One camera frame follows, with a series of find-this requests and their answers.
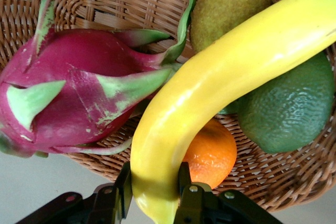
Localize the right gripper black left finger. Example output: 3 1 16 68
90 162 134 224

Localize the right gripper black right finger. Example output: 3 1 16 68
174 162 219 224

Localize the yellow banana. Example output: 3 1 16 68
130 0 336 224

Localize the orange tangerine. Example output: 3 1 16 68
182 119 238 190

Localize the green avocado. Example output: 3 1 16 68
217 50 335 154

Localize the brown-green kiwi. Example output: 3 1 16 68
189 0 272 54

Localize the magenta dragon fruit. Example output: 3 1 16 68
0 0 196 159

